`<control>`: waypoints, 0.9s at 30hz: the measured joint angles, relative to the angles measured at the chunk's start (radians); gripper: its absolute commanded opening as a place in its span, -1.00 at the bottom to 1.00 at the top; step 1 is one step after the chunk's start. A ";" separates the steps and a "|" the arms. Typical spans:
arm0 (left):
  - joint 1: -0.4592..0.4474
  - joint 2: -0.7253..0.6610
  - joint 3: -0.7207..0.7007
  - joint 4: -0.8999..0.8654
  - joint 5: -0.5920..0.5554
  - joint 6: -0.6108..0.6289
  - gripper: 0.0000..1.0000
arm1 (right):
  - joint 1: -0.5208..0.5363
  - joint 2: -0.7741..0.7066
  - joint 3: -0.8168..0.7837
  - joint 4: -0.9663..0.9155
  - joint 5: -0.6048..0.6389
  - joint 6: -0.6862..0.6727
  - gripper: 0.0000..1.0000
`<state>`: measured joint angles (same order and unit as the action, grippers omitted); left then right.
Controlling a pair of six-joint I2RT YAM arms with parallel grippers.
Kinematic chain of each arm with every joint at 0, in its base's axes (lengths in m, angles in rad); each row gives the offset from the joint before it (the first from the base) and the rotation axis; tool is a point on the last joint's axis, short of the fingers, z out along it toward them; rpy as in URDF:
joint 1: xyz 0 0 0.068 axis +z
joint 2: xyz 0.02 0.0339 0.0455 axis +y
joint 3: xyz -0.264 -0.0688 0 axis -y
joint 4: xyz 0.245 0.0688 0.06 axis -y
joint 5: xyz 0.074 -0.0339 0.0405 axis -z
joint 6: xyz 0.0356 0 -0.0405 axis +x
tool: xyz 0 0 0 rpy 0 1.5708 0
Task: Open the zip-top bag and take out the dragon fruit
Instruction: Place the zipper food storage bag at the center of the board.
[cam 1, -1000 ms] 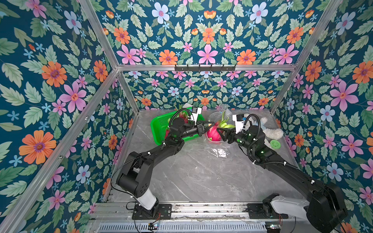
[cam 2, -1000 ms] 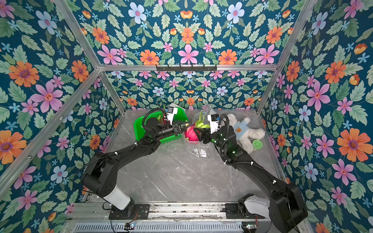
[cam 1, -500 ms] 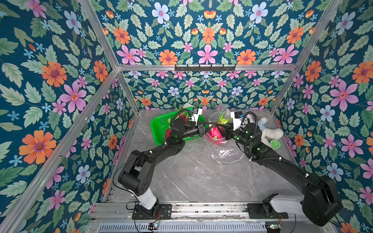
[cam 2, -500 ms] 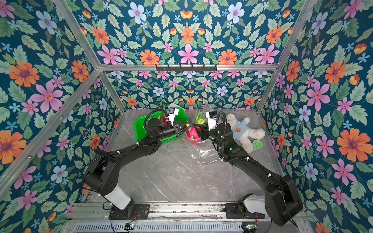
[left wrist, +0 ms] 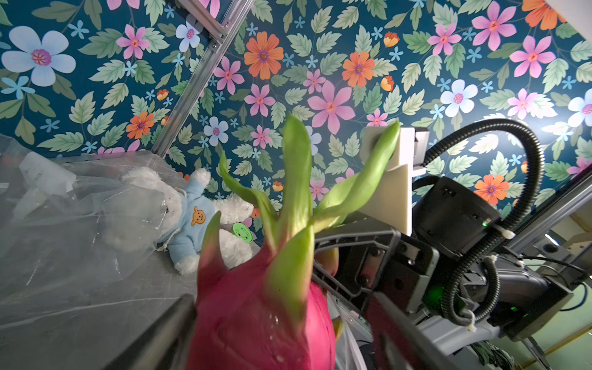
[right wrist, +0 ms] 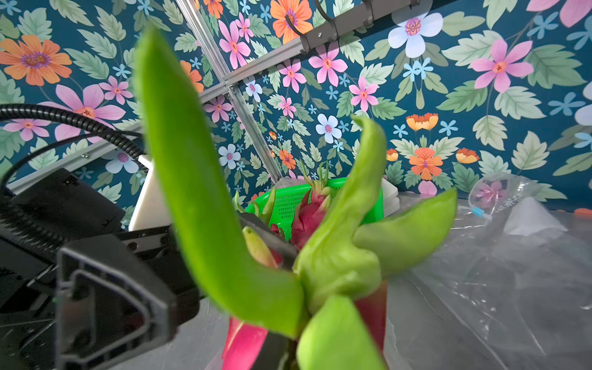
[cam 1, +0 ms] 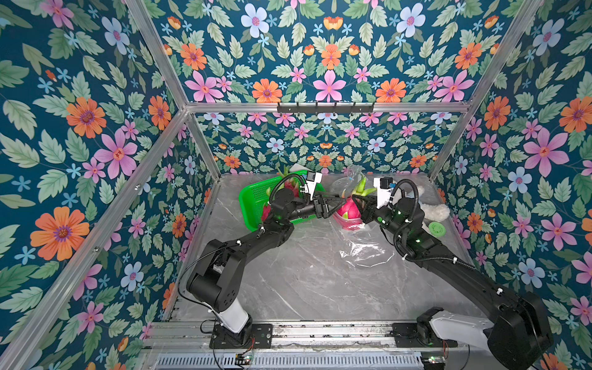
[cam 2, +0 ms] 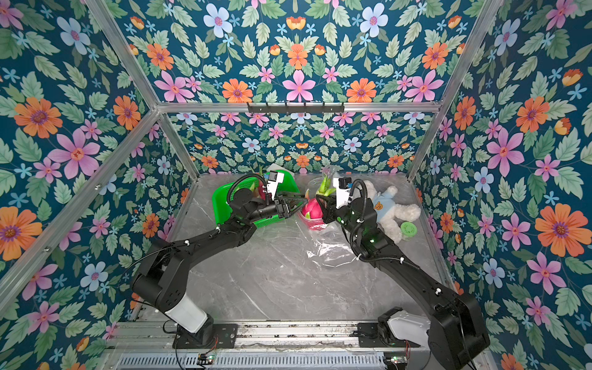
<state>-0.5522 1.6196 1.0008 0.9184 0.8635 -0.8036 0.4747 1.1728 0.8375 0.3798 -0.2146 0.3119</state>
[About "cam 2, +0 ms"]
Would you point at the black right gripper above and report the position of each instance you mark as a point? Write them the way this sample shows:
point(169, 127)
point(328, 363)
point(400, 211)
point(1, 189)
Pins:
point(328, 209)

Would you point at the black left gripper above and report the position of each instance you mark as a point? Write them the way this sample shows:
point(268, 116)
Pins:
point(280, 206)

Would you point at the pink dragon fruit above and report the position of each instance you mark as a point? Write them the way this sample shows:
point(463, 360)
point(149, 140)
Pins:
point(311, 214)

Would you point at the clear zip-top bag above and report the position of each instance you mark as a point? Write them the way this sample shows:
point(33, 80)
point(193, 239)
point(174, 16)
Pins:
point(327, 248)
point(324, 183)

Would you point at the green plastic basket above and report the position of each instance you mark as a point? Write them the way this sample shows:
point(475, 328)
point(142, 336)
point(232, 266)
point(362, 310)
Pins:
point(224, 195)

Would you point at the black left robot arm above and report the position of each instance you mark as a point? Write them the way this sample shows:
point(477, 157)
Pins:
point(161, 279)

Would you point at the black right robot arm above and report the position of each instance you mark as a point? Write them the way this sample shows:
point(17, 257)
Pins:
point(451, 325)

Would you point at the white rectangular box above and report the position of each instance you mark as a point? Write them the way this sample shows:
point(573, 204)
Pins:
point(275, 167)

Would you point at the white teddy bear blue shirt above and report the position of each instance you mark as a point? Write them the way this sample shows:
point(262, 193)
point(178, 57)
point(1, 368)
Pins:
point(389, 212)

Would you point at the small green round lid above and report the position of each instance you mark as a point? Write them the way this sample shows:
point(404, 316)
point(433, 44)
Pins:
point(408, 229)

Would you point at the white perforated vent strip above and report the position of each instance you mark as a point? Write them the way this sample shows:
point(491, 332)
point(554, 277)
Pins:
point(256, 360)

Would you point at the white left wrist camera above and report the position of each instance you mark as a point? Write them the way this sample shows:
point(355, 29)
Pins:
point(274, 179)

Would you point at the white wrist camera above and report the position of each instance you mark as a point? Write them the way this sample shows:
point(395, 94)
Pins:
point(343, 189)
point(274, 179)

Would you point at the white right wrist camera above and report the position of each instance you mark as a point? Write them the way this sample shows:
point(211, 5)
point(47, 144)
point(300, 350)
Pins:
point(343, 189)

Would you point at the black hook rail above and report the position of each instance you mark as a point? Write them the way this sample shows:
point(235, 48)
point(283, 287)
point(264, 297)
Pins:
point(289, 108)

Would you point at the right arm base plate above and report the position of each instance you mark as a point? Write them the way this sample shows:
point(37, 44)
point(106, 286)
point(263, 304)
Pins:
point(375, 335)

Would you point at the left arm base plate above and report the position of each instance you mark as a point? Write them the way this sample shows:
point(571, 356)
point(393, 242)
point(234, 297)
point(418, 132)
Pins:
point(217, 336)

